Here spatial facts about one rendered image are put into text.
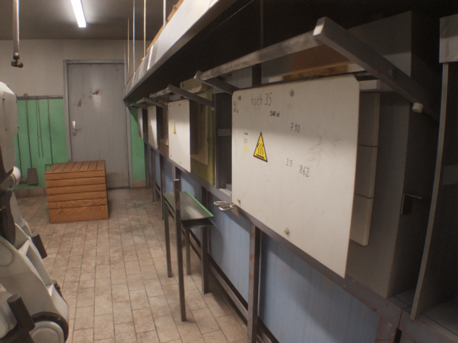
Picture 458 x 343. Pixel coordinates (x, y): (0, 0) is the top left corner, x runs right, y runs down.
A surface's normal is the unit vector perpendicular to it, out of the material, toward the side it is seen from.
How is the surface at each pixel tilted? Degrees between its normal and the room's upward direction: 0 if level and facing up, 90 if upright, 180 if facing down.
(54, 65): 90
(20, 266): 90
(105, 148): 90
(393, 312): 90
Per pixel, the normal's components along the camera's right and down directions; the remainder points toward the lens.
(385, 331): -0.93, 0.07
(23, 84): 0.37, 0.17
